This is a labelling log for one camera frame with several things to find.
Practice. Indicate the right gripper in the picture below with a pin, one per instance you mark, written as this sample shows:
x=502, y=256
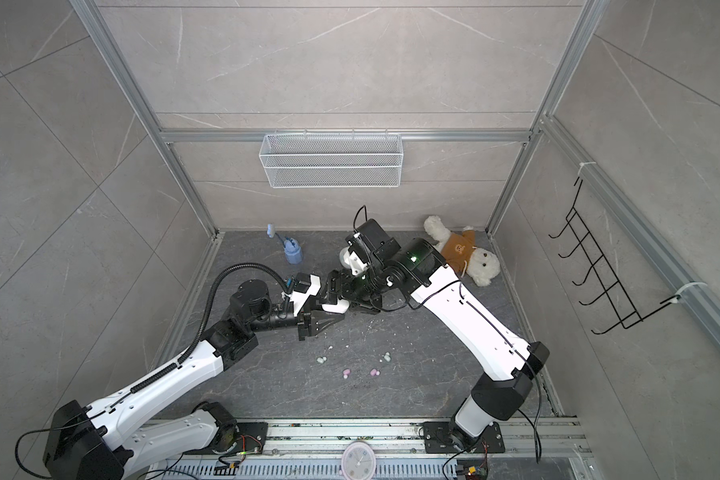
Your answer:
x=333, y=284

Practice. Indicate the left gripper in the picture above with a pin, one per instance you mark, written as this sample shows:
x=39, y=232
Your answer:
x=308, y=319

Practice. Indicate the white earbud case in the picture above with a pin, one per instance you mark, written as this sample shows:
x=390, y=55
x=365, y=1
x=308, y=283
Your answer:
x=340, y=307

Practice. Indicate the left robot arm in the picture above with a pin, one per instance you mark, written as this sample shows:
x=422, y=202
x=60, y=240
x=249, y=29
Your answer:
x=113, y=438

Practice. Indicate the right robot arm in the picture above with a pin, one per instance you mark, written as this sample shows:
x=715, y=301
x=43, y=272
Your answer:
x=510, y=364

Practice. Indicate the white round bowl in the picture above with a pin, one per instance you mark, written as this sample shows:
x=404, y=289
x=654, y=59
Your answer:
x=344, y=257

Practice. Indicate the white teddy bear brown shirt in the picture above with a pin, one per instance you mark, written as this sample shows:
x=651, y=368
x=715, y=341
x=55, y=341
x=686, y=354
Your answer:
x=462, y=253

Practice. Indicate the white round clock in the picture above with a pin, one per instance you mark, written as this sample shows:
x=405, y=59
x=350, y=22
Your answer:
x=358, y=461

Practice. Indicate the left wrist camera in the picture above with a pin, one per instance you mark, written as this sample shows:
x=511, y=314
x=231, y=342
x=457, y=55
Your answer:
x=303, y=287

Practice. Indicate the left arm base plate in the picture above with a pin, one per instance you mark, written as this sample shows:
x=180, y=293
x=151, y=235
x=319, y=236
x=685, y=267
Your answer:
x=245, y=438

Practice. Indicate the white wire basket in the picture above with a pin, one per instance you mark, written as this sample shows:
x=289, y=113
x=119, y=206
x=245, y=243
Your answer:
x=332, y=160

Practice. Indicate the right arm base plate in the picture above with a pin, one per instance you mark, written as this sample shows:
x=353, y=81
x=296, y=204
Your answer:
x=442, y=437

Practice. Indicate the black wall hook rack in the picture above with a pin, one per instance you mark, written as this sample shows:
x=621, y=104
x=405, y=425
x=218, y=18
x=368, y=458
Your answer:
x=601, y=272

